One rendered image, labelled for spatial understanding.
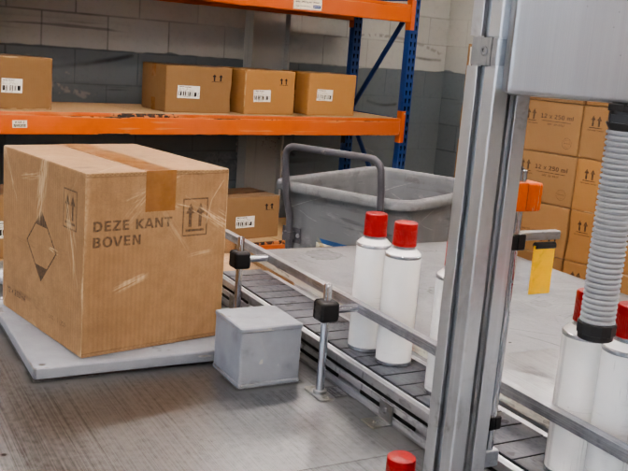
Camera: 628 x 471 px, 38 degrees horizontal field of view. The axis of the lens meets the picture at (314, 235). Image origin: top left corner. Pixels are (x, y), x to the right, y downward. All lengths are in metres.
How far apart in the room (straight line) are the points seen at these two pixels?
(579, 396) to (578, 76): 0.35
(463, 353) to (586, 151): 3.61
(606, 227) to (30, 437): 0.71
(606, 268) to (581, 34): 0.20
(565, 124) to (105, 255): 3.44
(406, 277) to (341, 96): 4.35
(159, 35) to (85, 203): 4.45
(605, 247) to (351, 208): 2.57
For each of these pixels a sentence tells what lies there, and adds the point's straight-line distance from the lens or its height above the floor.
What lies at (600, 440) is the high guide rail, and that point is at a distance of 0.95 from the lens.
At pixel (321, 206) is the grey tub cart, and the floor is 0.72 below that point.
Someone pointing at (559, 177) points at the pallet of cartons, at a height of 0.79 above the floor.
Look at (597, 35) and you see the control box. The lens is 0.82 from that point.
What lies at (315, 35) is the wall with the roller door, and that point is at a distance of 6.34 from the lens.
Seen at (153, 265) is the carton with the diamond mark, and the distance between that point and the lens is 1.36.
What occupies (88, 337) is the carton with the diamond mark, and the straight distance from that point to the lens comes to 1.34.
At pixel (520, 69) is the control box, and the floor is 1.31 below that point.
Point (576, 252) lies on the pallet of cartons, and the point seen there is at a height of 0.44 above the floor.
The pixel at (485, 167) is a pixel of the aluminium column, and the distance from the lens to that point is 0.85.
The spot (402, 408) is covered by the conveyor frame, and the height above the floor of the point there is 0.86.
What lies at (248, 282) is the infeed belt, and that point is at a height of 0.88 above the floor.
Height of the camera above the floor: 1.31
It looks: 12 degrees down
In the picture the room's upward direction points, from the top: 4 degrees clockwise
